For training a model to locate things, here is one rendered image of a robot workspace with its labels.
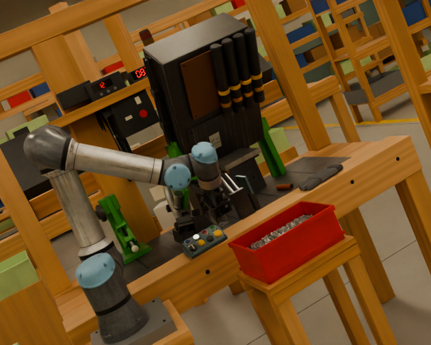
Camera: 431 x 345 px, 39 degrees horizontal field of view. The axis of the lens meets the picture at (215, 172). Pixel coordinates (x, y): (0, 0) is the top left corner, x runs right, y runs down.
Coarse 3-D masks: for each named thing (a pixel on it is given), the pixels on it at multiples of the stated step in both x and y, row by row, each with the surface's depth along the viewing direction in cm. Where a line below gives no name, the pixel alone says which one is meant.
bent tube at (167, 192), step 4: (164, 188) 247; (168, 188) 247; (164, 192) 247; (168, 192) 246; (168, 196) 246; (172, 196) 246; (168, 200) 245; (172, 200) 245; (168, 204) 245; (172, 204) 243; (172, 208) 242; (172, 212) 241; (176, 212) 240; (180, 212) 240; (176, 216) 239; (180, 216) 238
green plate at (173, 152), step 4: (172, 144) 234; (176, 144) 232; (168, 148) 241; (172, 148) 235; (176, 148) 232; (168, 152) 242; (172, 152) 237; (176, 152) 232; (180, 152) 234; (172, 156) 238; (176, 156) 233; (196, 176) 237
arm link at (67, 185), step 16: (48, 176) 182; (64, 176) 182; (64, 192) 183; (80, 192) 185; (64, 208) 185; (80, 208) 184; (80, 224) 185; (96, 224) 187; (80, 240) 186; (96, 240) 186; (112, 240) 191; (80, 256) 187; (112, 256) 187
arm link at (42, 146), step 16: (48, 128) 175; (32, 144) 170; (48, 144) 168; (64, 144) 168; (80, 144) 171; (32, 160) 172; (48, 160) 169; (64, 160) 168; (80, 160) 170; (96, 160) 170; (112, 160) 171; (128, 160) 172; (144, 160) 173; (160, 160) 175; (128, 176) 173; (144, 176) 173; (160, 176) 173; (176, 176) 171
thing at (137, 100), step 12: (132, 96) 253; (144, 96) 255; (120, 108) 252; (132, 108) 253; (144, 108) 255; (120, 120) 252; (132, 120) 253; (144, 120) 255; (156, 120) 257; (120, 132) 255; (132, 132) 254
